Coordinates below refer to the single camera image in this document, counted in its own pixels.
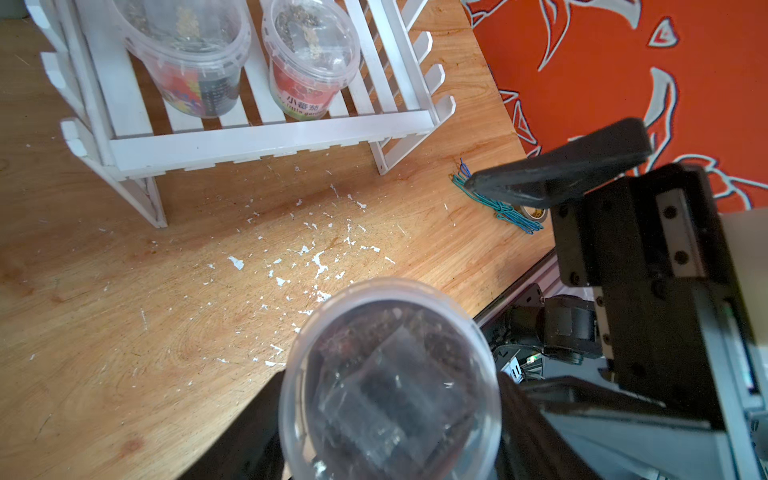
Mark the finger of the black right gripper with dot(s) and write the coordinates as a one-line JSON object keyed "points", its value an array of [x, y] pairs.
{"points": [[569, 171]]}

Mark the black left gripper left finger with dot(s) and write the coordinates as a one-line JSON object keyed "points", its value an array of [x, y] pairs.
{"points": [[250, 447]]}

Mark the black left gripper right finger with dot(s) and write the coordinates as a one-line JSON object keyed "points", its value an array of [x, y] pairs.
{"points": [[530, 448]]}

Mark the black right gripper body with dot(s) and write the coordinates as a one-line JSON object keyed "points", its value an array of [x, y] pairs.
{"points": [[654, 249]]}

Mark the small clear cup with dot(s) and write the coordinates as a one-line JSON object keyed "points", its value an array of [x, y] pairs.
{"points": [[194, 51], [314, 52], [390, 379]]}

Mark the white slatted two-tier shelf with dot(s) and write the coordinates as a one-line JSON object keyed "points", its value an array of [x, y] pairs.
{"points": [[389, 104]]}

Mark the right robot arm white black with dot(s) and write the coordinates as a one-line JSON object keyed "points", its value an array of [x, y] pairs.
{"points": [[546, 335]]}

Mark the green cable tie bundle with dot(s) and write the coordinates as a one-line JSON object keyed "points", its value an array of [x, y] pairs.
{"points": [[514, 215]]}

